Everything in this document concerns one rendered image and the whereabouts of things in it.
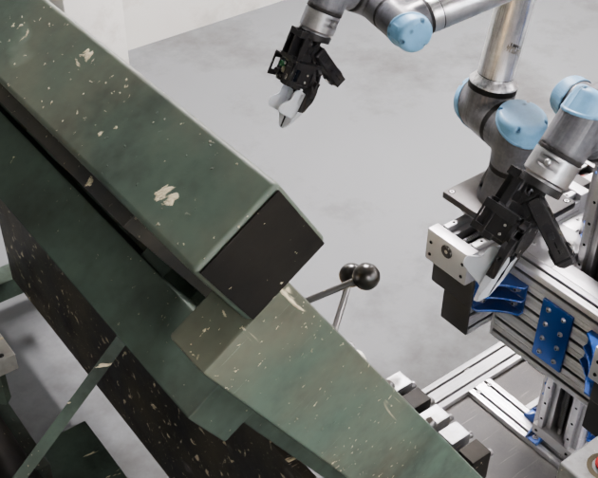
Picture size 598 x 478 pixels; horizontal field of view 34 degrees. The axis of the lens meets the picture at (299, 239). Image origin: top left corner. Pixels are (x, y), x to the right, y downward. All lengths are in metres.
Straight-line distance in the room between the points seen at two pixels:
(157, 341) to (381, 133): 3.52
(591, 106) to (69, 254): 0.78
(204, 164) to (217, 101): 3.91
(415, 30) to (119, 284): 0.98
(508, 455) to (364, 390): 1.86
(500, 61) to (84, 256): 1.34
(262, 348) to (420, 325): 2.64
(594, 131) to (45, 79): 0.82
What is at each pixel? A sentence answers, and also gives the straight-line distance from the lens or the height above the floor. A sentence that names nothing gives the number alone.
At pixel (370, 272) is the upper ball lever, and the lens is 1.30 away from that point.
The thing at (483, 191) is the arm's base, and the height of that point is 1.07.
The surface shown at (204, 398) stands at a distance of 0.99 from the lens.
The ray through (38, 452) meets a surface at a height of 0.79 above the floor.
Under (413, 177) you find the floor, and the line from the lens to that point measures 4.22.
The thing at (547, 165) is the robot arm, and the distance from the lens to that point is 1.49.
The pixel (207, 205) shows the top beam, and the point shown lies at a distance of 0.80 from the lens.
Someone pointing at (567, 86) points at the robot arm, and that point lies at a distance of 1.68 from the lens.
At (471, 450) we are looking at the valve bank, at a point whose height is 0.77.
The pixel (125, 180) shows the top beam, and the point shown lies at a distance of 0.87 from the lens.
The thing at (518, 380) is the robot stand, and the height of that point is 0.21.
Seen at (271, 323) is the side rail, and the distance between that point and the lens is 0.87.
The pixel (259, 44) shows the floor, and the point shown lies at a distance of 5.24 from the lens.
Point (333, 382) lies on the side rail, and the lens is 0.99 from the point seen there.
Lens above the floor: 2.40
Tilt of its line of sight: 39 degrees down
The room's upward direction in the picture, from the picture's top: 1 degrees clockwise
